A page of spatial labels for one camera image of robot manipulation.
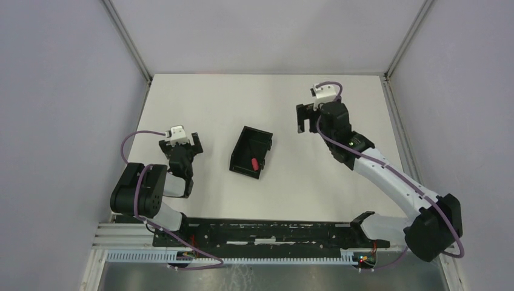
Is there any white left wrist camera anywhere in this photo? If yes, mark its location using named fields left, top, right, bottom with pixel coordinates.
left=165, top=125, right=190, bottom=146

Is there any aluminium right side rail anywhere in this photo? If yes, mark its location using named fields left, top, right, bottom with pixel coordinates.
left=379, top=75, right=424, bottom=185

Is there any black plastic bin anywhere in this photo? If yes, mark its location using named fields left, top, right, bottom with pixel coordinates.
left=229, top=125, right=273, bottom=179

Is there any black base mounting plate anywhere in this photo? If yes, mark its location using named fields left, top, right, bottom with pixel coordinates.
left=176, top=213, right=391, bottom=259

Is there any aluminium front frame rail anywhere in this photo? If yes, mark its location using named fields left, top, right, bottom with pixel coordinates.
left=92, top=222, right=455, bottom=252

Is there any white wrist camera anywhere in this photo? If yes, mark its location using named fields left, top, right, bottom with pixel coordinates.
left=310, top=81, right=343, bottom=111
left=165, top=125, right=190, bottom=146

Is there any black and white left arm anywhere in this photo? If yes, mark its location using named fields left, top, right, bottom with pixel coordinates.
left=110, top=126, right=203, bottom=247

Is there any aluminium left corner post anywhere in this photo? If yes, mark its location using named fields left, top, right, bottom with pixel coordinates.
left=100, top=0, right=153, bottom=85

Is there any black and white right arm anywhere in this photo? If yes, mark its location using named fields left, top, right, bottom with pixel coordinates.
left=296, top=101, right=465, bottom=262

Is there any red handled screwdriver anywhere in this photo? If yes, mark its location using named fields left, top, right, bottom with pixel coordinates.
left=250, top=150, right=259, bottom=172

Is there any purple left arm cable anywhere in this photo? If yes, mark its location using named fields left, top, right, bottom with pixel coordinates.
left=121, top=130, right=225, bottom=271

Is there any white slotted cable duct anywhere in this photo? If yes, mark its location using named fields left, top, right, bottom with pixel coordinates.
left=105, top=248, right=359, bottom=266

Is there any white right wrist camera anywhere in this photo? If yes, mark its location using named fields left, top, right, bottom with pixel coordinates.
left=310, top=81, right=343, bottom=111

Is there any aluminium corner post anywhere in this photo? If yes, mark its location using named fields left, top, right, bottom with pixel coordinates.
left=384, top=0, right=436, bottom=79
left=100, top=0, right=153, bottom=85

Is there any aluminium right corner post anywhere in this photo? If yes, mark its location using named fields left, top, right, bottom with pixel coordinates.
left=384, top=0, right=436, bottom=79

